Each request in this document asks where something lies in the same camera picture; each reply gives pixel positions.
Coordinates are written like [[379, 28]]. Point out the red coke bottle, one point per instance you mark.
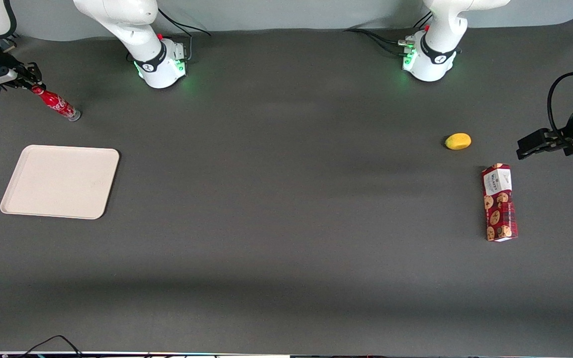
[[57, 104]]

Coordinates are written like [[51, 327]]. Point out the red cookie box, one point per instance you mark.
[[499, 204]]

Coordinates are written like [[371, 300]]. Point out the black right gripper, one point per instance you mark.
[[14, 65]]

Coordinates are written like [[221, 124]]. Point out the beige plastic tray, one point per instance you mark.
[[60, 181]]

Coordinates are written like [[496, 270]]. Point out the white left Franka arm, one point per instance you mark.
[[438, 54]]

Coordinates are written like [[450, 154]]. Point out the yellow lemon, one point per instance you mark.
[[458, 141]]

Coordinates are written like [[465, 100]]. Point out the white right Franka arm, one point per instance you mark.
[[117, 15]]

